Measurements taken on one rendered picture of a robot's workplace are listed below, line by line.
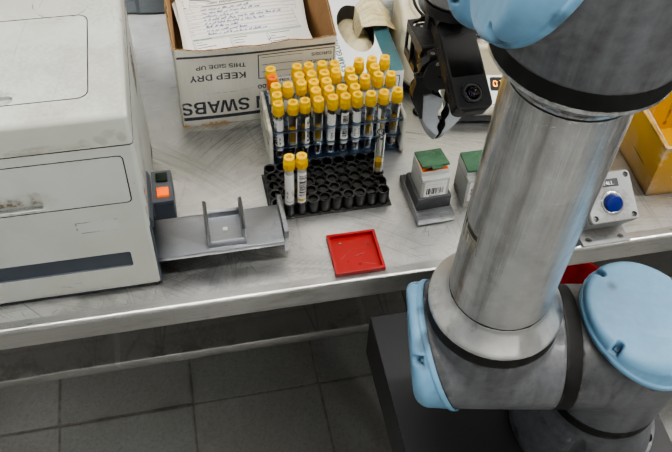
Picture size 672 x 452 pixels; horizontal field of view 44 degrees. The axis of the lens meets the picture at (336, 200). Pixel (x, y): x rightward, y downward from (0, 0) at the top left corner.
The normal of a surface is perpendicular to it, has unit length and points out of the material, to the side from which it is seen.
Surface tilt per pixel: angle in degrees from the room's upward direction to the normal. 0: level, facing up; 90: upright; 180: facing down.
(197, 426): 0
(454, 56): 28
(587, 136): 92
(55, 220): 90
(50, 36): 0
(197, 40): 1
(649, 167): 90
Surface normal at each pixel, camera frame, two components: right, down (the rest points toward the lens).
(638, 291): 0.18, -0.62
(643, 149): -0.99, 0.10
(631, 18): 0.01, 0.76
